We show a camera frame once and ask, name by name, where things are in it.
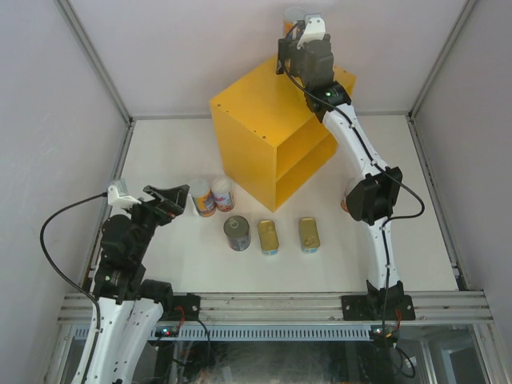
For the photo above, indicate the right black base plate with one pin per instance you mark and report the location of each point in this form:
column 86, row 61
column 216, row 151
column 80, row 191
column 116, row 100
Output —
column 361, row 307

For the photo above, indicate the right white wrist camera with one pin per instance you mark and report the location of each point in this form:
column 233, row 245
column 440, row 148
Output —
column 312, row 28

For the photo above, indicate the flat gold tin left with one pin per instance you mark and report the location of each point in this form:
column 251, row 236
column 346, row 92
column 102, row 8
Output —
column 268, row 236

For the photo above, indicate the tall can with white spoon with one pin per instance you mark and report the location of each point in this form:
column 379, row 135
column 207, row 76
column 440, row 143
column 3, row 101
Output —
column 294, row 20

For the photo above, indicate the flat gold tin right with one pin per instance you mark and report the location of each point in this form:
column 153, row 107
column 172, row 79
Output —
column 308, row 235

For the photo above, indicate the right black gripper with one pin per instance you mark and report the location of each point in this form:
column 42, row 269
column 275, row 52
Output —
column 294, row 53

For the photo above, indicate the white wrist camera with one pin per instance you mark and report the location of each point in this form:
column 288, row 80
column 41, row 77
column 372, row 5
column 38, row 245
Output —
column 312, row 28
column 118, row 196

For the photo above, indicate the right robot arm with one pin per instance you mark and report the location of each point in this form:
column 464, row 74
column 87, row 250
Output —
column 373, row 188

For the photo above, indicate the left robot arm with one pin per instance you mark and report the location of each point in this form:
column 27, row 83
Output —
column 127, row 306

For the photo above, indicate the aluminium front rail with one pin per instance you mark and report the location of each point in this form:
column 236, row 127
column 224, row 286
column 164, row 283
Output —
column 431, row 308

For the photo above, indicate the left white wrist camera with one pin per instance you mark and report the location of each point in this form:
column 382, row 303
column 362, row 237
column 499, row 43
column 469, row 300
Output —
column 118, row 196

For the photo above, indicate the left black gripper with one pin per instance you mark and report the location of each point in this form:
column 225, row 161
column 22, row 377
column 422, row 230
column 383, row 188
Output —
column 177, row 195

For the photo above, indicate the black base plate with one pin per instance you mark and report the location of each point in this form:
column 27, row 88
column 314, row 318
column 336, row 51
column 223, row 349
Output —
column 361, row 307
column 184, row 307

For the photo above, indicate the round tomato tin can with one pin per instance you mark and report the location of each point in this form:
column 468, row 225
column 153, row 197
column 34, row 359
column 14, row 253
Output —
column 237, row 231

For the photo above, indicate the small red-white can right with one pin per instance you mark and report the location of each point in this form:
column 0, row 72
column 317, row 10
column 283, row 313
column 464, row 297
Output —
column 349, row 187

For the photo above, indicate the flat gold tin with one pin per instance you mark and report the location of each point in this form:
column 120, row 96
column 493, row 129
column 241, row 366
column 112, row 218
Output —
column 308, row 235
column 268, row 236

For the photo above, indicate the grey slotted cable duct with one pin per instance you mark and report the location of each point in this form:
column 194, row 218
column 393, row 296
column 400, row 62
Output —
column 255, row 333

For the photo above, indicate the small red-white can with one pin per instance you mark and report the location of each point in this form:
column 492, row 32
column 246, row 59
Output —
column 349, row 187
column 222, row 192

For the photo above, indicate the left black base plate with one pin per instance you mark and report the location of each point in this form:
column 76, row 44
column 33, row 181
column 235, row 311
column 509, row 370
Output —
column 184, row 307

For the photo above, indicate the small red-white can left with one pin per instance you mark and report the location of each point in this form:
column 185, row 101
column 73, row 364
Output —
column 222, row 192

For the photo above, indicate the yellow two-shelf cabinet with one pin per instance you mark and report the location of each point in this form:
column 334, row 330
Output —
column 269, row 141

